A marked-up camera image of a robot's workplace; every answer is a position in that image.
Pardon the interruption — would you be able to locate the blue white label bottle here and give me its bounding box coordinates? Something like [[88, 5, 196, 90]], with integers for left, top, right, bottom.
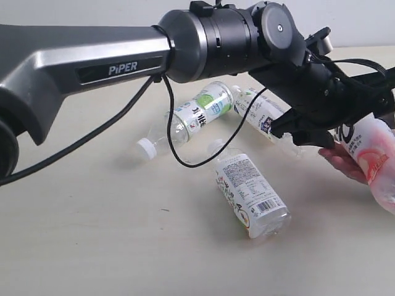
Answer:
[[230, 85, 305, 158]]

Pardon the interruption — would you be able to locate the green lime label bottle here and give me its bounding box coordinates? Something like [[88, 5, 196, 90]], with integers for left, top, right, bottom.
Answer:
[[136, 81, 234, 160]]

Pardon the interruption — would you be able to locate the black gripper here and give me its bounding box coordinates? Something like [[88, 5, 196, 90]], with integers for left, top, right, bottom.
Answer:
[[249, 51, 394, 149]]

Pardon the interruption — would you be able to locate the person's open hand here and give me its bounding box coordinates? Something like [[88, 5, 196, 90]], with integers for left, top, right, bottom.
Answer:
[[318, 142, 368, 185]]

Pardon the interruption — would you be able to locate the pink label plastic bottle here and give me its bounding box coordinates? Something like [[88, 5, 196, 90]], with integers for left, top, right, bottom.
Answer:
[[334, 114, 394, 214]]

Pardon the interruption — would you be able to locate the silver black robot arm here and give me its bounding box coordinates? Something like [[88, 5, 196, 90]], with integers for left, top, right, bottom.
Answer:
[[1, 1, 394, 185]]

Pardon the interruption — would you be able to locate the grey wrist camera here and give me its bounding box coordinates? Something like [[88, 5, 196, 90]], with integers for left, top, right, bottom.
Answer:
[[305, 27, 333, 56]]

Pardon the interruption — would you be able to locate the barcode white label bottle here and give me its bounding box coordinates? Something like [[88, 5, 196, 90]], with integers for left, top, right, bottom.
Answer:
[[207, 139, 291, 239]]

